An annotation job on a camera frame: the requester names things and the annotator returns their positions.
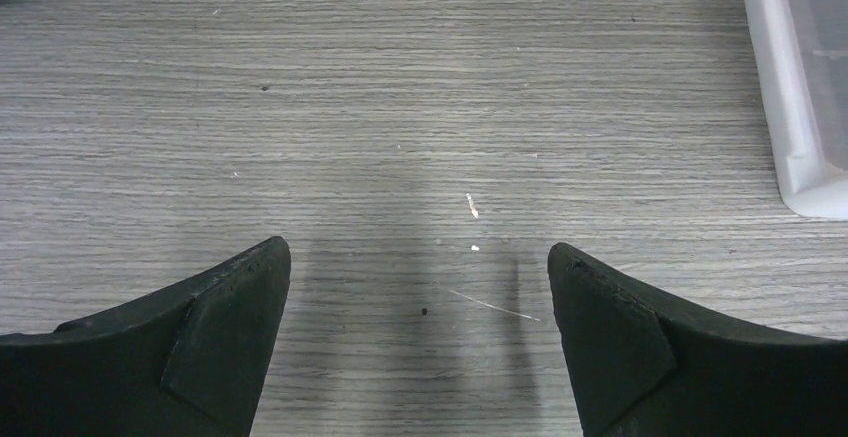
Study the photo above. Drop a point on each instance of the white plastic drawer organizer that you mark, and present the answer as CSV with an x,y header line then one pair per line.
x,y
800,49

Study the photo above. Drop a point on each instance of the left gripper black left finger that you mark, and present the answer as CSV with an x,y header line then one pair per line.
x,y
189,359

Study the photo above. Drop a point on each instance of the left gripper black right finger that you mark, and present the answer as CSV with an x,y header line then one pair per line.
x,y
644,362

